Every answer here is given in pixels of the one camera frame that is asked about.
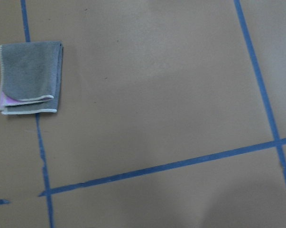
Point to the folded grey cloth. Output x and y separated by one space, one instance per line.
30 77

